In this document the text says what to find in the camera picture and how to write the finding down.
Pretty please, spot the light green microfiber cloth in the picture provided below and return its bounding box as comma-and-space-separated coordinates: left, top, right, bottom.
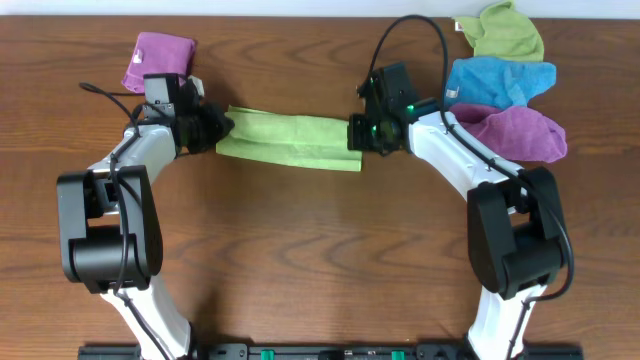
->
216, 106, 362, 172

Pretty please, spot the crumpled purple cloth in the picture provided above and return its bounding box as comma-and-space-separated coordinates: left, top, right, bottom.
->
449, 103, 568, 163

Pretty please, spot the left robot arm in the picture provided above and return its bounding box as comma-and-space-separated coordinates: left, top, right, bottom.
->
56, 73, 234, 359

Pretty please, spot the folded purple cloth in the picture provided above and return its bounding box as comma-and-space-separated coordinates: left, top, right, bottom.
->
121, 32, 196, 93

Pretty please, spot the crumpled green cloth at back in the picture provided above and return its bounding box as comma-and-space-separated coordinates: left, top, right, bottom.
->
454, 0, 545, 62

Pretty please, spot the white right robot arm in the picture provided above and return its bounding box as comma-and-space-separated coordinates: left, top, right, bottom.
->
347, 63, 568, 359

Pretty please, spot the crumpled blue cloth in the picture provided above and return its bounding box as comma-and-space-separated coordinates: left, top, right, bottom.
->
444, 57, 557, 109

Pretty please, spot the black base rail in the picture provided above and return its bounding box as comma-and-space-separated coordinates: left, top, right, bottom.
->
77, 342, 585, 360

